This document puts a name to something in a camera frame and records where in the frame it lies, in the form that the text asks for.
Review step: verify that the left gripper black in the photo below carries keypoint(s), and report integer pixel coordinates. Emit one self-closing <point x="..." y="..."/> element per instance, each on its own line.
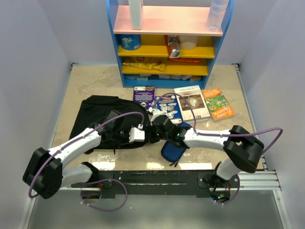
<point x="127" y="140"/>

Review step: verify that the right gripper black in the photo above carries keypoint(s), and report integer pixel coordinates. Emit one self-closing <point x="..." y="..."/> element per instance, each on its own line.
<point x="150" y="139"/>

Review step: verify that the black backpack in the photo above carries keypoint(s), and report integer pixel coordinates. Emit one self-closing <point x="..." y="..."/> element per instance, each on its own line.
<point x="98" y="109"/>

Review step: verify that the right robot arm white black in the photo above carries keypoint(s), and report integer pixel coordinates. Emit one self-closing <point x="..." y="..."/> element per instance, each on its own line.
<point x="242" y="148"/>

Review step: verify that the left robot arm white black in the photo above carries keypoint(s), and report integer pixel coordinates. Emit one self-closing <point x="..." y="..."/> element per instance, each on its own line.
<point x="46" y="171"/>

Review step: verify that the yellow chips bag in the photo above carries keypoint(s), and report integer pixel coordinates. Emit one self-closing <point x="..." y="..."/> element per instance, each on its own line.
<point x="147" y="63"/>

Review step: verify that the silver orange snack bag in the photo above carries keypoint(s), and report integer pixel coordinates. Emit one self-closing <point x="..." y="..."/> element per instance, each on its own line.
<point x="173" y="46"/>

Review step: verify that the blue zip pencil case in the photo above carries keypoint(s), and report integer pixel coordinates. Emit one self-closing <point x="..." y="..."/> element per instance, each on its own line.
<point x="173" y="153"/>

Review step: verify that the blue comic book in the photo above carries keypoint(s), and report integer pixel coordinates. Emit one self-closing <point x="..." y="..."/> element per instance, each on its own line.
<point x="170" y="105"/>

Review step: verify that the purple book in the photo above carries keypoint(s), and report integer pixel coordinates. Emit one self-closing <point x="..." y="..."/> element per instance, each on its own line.
<point x="144" y="96"/>

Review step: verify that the white coffee cover book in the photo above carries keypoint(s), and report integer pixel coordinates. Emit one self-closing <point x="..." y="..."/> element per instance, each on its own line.
<point x="192" y="100"/>

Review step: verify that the orange treehouse book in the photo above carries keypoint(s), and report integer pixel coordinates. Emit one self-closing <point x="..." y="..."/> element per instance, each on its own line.
<point x="217" y="104"/>

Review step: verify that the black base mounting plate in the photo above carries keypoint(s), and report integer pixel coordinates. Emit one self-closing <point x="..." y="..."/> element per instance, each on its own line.
<point x="199" y="183"/>

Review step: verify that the orange flat box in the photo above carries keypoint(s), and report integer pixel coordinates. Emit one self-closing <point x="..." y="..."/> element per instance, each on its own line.
<point x="185" y="60"/>

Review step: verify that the blue shelf unit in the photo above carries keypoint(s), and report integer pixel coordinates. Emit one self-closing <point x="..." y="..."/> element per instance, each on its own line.
<point x="192" y="67"/>

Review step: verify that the white plastic tub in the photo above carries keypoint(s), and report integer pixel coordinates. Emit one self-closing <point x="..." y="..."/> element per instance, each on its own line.
<point x="188" y="42"/>

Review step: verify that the blue round tin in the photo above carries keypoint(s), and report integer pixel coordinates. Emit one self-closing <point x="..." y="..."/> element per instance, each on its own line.
<point x="130" y="42"/>

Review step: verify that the white carton on shelf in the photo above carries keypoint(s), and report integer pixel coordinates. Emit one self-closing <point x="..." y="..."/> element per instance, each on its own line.
<point x="136" y="13"/>

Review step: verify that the clear plastic bottle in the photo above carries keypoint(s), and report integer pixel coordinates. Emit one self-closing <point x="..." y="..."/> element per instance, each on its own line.
<point x="216" y="14"/>

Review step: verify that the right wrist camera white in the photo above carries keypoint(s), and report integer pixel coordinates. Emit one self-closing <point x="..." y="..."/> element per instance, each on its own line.
<point x="156" y="113"/>

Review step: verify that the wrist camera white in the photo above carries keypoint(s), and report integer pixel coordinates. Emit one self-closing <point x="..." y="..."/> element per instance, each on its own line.
<point x="156" y="113"/>
<point x="137" y="134"/>

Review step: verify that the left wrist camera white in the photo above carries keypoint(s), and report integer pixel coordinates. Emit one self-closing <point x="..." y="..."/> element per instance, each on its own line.
<point x="137" y="134"/>

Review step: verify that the aluminium rail frame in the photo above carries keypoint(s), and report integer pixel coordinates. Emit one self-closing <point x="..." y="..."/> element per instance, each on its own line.
<point x="109" y="122"/>

